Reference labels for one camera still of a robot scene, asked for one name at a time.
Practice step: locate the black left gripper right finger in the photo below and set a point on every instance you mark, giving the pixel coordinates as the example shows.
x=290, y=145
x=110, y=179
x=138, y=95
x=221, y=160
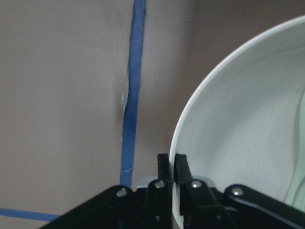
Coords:
x=238, y=207

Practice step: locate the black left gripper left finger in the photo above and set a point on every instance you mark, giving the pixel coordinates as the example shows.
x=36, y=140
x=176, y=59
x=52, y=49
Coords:
x=149, y=207

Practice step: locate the white round plate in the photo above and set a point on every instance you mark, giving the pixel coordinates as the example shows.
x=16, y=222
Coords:
x=240, y=126

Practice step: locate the pale green plastic spoon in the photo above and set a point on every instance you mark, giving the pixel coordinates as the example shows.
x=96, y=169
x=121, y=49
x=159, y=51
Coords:
x=296, y=192

